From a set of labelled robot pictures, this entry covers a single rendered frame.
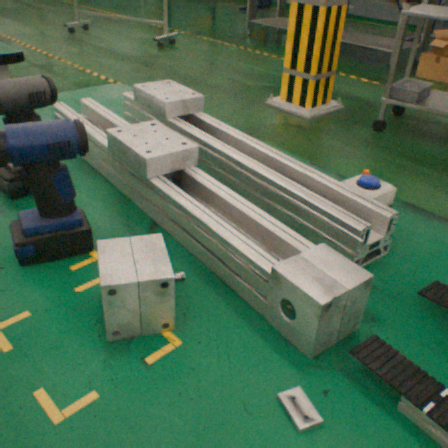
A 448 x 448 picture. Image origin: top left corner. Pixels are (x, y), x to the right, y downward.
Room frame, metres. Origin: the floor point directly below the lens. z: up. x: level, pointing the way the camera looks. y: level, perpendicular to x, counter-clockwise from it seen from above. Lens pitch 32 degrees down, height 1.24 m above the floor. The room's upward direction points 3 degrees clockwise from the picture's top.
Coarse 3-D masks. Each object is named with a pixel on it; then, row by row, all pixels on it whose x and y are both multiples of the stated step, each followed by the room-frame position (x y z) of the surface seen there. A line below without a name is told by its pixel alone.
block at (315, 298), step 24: (288, 264) 0.49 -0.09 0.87; (312, 264) 0.49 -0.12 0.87; (336, 264) 0.50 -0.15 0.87; (288, 288) 0.46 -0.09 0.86; (312, 288) 0.44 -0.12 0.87; (336, 288) 0.45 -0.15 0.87; (360, 288) 0.46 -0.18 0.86; (288, 312) 0.45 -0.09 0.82; (312, 312) 0.42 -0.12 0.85; (336, 312) 0.44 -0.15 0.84; (360, 312) 0.47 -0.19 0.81; (288, 336) 0.45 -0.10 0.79; (312, 336) 0.42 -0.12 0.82; (336, 336) 0.44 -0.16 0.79
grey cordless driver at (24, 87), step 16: (0, 80) 0.82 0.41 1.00; (16, 80) 0.83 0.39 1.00; (32, 80) 0.84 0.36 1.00; (48, 80) 0.86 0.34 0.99; (0, 96) 0.79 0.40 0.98; (16, 96) 0.81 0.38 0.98; (32, 96) 0.83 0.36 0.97; (48, 96) 0.85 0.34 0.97; (0, 112) 0.80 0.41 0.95; (16, 112) 0.81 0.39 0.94; (32, 112) 0.84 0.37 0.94; (0, 176) 0.79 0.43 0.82; (16, 176) 0.78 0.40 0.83; (16, 192) 0.78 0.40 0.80
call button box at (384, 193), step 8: (360, 176) 0.85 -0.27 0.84; (352, 184) 0.81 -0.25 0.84; (360, 184) 0.80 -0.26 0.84; (384, 184) 0.81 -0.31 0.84; (368, 192) 0.78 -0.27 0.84; (376, 192) 0.78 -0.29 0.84; (384, 192) 0.78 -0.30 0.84; (392, 192) 0.80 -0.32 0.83; (376, 200) 0.76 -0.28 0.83; (384, 200) 0.78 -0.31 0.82; (392, 200) 0.80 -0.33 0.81
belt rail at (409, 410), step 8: (400, 408) 0.34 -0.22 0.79; (408, 408) 0.34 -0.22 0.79; (416, 408) 0.33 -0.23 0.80; (408, 416) 0.34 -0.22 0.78; (416, 416) 0.33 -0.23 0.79; (424, 416) 0.32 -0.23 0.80; (416, 424) 0.33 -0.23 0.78; (424, 424) 0.32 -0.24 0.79; (432, 424) 0.32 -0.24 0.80; (432, 432) 0.31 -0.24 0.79; (440, 432) 0.31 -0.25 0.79; (440, 440) 0.31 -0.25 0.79
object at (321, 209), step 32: (128, 96) 1.20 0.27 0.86; (192, 128) 0.99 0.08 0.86; (224, 128) 1.00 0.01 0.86; (224, 160) 0.88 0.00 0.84; (256, 160) 0.91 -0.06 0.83; (288, 160) 0.85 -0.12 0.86; (256, 192) 0.81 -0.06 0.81; (288, 192) 0.73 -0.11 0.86; (320, 192) 0.76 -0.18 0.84; (352, 192) 0.73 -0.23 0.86; (288, 224) 0.72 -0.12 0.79; (320, 224) 0.67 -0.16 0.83; (352, 224) 0.62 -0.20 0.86; (384, 224) 0.65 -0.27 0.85; (352, 256) 0.61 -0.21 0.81
